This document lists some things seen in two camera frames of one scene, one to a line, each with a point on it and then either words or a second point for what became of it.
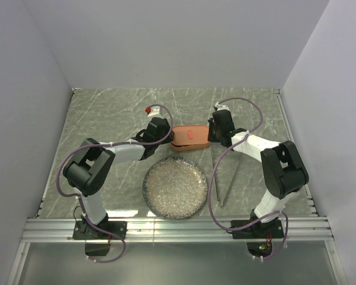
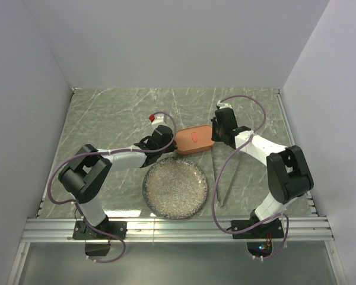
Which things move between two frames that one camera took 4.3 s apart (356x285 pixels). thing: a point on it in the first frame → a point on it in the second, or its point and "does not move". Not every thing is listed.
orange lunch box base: (188, 147) → (195, 150)
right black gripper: (212, 124) does not move
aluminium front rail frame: (175, 230) does not move
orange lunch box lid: (187, 135) does not move
